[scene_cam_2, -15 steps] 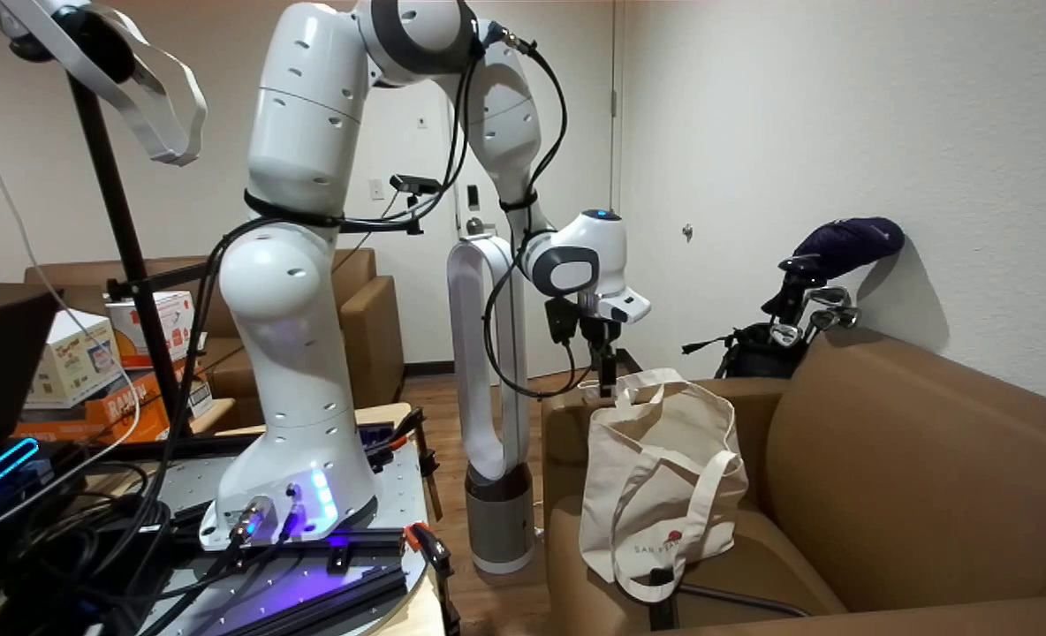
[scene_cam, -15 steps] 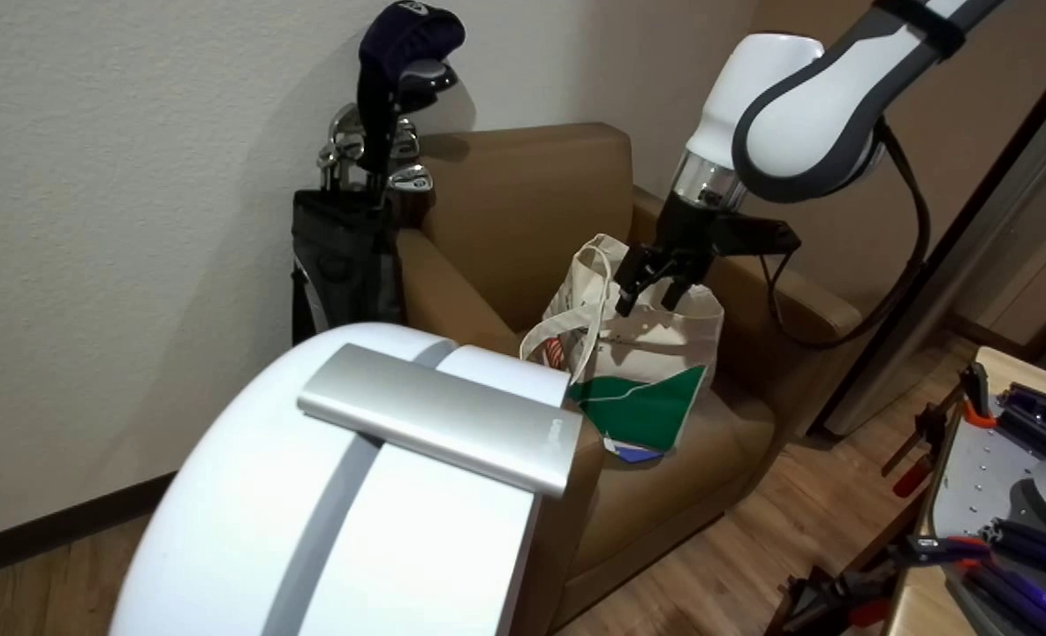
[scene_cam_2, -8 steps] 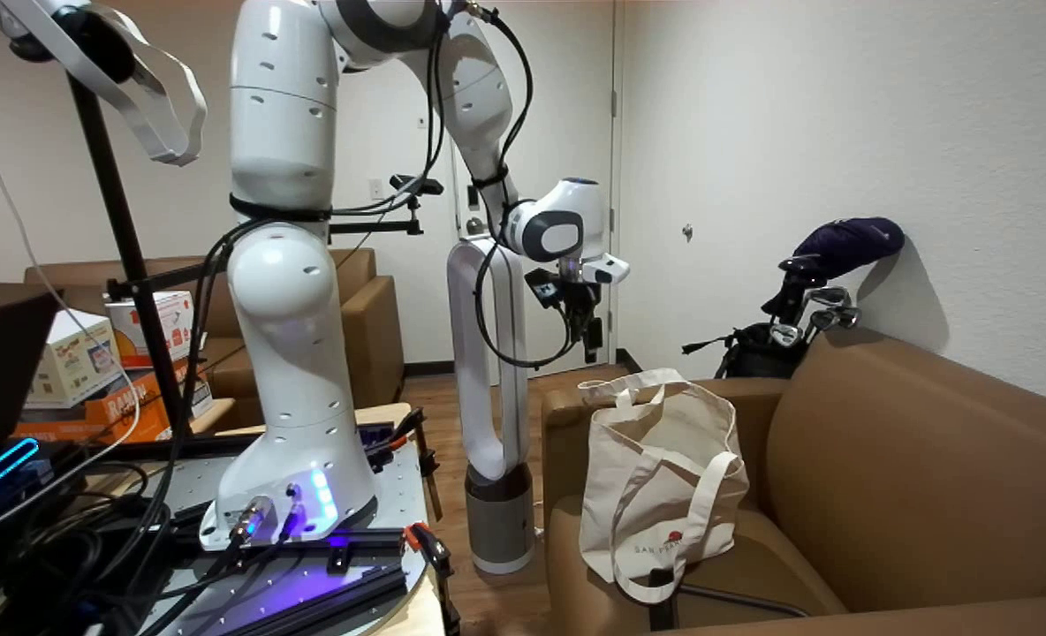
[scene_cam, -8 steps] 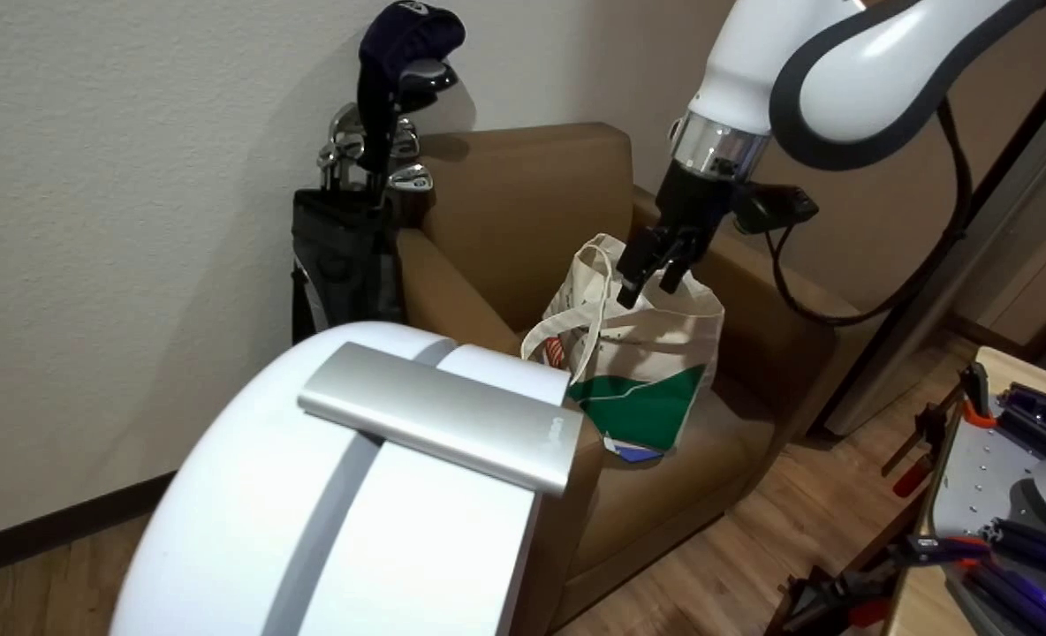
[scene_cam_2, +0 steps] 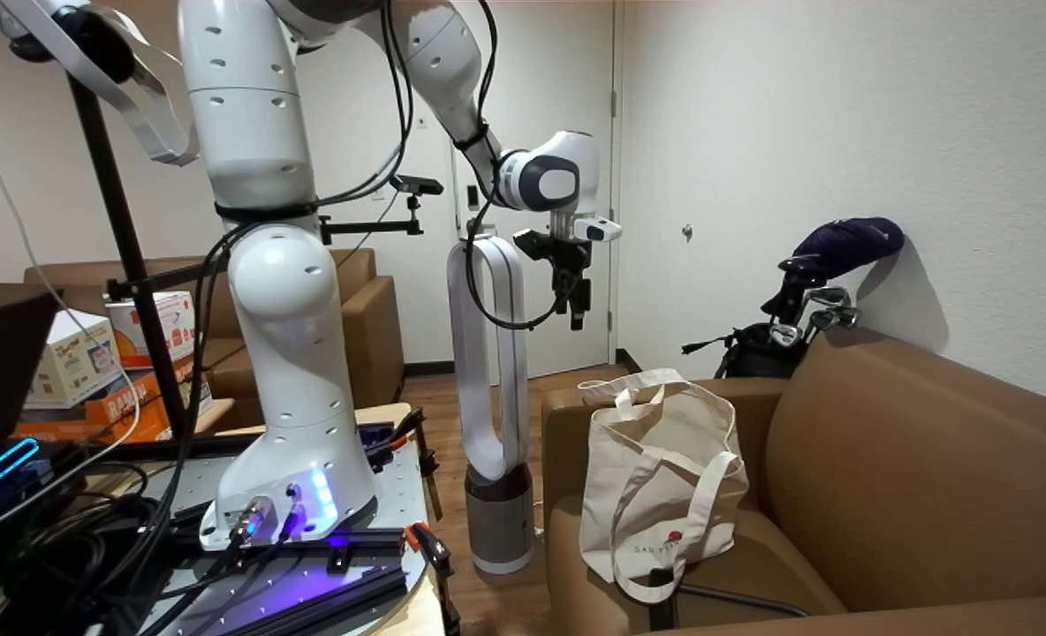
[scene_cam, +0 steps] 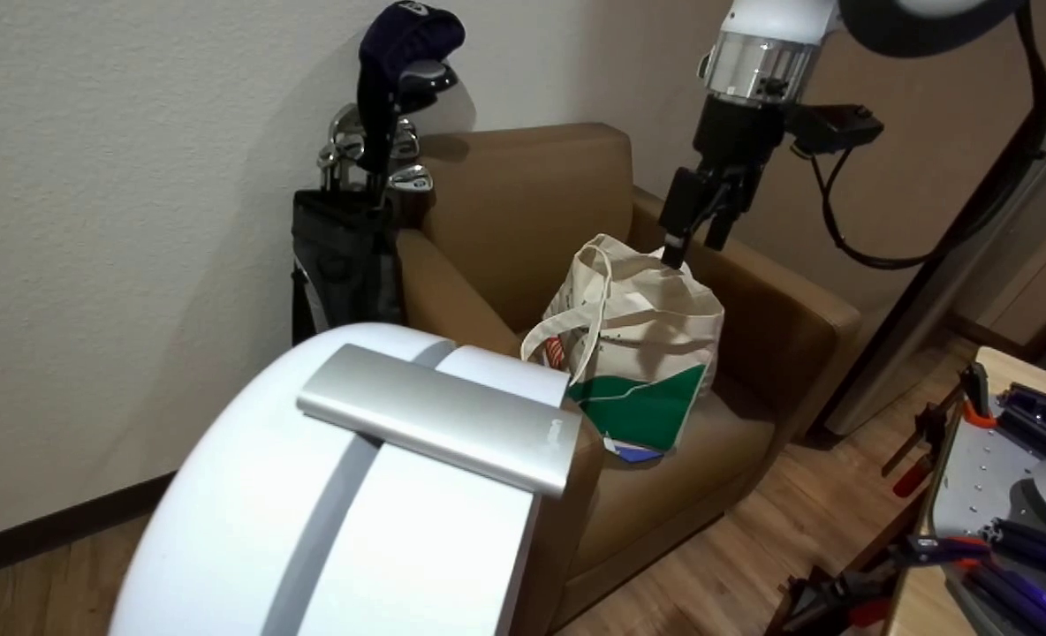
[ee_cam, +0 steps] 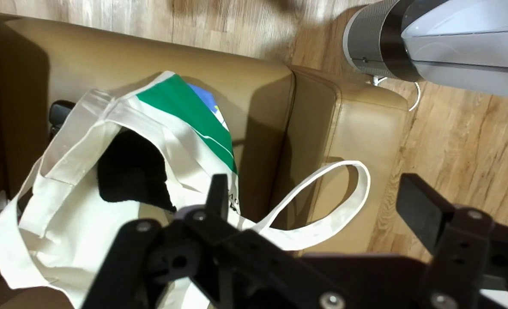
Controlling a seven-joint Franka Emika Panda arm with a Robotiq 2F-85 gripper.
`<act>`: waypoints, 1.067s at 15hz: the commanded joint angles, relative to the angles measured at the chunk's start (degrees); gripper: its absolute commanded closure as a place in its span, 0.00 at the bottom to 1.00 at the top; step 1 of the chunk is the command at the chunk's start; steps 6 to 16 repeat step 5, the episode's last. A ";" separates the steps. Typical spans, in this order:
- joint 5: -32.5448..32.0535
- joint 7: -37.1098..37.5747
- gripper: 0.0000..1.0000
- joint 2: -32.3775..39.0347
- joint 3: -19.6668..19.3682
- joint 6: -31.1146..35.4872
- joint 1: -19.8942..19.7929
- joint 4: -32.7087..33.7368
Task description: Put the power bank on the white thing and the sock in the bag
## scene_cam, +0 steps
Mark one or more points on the dark purple golf headcover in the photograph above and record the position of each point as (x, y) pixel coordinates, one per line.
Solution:
(401, 40)

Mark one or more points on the brown leather armchair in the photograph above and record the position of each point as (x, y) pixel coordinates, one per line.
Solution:
(525, 199)

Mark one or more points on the red black bar clamp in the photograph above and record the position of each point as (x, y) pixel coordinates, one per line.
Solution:
(931, 442)
(836, 601)

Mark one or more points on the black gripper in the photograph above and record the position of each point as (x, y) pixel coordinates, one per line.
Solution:
(737, 136)

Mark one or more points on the cream canvas tote bag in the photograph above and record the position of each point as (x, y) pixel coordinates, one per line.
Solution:
(642, 342)

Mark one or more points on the dark metal stand pole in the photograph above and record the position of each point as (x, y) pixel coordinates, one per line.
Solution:
(1003, 197)

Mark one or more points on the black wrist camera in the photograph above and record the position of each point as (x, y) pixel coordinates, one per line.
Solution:
(836, 127)

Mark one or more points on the robot mounting table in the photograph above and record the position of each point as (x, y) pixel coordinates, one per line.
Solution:
(996, 471)

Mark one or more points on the black golf bag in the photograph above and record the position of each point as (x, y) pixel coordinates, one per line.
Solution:
(340, 266)

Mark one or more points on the white bladeless tower fan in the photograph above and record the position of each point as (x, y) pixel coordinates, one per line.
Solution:
(406, 542)

